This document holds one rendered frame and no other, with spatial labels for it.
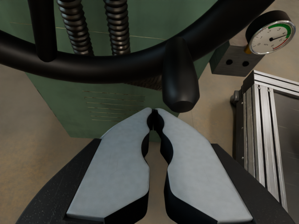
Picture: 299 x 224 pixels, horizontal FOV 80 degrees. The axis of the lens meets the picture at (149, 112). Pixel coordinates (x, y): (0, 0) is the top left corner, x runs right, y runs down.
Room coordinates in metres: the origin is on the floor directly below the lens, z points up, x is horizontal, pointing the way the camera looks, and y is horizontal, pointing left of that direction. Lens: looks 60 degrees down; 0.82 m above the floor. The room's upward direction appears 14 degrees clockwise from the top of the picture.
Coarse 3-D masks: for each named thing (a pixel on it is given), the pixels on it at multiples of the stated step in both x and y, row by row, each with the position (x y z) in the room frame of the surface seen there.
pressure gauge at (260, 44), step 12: (276, 12) 0.30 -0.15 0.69; (252, 24) 0.29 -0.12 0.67; (264, 24) 0.28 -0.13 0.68; (276, 24) 0.28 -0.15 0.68; (288, 24) 0.28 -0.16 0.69; (252, 36) 0.27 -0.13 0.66; (264, 36) 0.28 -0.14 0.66; (276, 36) 0.28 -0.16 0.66; (288, 36) 0.28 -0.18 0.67; (252, 48) 0.27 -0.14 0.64; (264, 48) 0.28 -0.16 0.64; (276, 48) 0.28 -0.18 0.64
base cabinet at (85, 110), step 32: (0, 0) 0.25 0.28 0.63; (96, 0) 0.28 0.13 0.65; (128, 0) 0.29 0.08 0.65; (160, 0) 0.30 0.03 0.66; (192, 0) 0.31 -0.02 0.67; (32, 32) 0.25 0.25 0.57; (64, 32) 0.26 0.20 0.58; (96, 32) 0.28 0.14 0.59; (160, 32) 0.30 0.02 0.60; (64, 96) 0.25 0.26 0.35; (96, 96) 0.27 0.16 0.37; (128, 96) 0.29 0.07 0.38; (160, 96) 0.31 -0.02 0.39; (96, 128) 0.27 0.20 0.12
